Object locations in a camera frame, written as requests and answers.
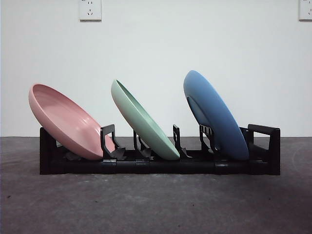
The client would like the green round plate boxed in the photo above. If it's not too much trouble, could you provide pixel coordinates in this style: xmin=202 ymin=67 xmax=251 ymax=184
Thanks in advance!
xmin=111 ymin=78 xmax=181 ymax=161

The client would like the blue round plate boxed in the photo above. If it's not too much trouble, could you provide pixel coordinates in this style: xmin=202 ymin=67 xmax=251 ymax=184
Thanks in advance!
xmin=183 ymin=70 xmax=250 ymax=158

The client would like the pink round plate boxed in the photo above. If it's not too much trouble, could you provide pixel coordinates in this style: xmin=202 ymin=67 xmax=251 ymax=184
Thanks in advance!
xmin=28 ymin=83 xmax=117 ymax=161

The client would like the black plastic dish rack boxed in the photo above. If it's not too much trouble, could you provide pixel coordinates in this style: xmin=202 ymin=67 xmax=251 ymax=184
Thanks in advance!
xmin=39 ymin=123 xmax=281 ymax=176

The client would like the white wall socket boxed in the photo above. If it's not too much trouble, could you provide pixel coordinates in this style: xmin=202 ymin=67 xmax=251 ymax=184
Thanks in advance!
xmin=298 ymin=0 xmax=312 ymax=21
xmin=79 ymin=0 xmax=102 ymax=22

